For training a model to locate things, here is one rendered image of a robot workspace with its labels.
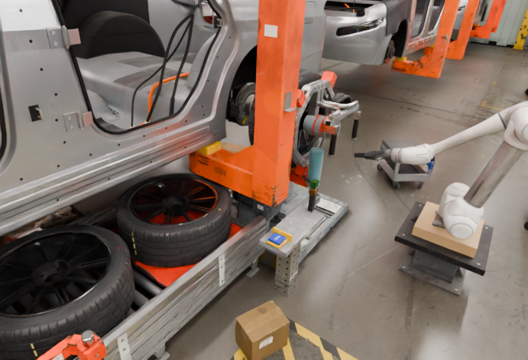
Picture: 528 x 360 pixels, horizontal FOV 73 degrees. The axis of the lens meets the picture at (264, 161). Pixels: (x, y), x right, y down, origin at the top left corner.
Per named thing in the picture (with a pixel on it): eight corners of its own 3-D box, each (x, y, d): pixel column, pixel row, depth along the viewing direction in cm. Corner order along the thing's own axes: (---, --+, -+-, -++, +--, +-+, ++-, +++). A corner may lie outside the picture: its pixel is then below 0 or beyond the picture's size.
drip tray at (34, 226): (66, 201, 290) (65, 197, 289) (90, 223, 267) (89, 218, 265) (-8, 229, 255) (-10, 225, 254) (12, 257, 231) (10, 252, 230)
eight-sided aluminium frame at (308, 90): (321, 146, 269) (331, 74, 244) (329, 148, 265) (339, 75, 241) (282, 173, 229) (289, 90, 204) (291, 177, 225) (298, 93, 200)
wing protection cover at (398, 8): (386, 30, 509) (394, -10, 486) (408, 33, 494) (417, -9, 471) (368, 34, 457) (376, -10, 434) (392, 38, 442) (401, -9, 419)
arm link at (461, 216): (463, 227, 212) (467, 250, 194) (436, 215, 215) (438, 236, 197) (550, 112, 172) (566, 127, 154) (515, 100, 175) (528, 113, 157)
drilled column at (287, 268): (282, 279, 225) (287, 225, 206) (296, 287, 220) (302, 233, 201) (273, 288, 218) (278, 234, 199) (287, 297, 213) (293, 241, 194)
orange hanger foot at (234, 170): (206, 163, 250) (205, 115, 234) (267, 187, 223) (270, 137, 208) (188, 171, 237) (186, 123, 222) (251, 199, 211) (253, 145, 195)
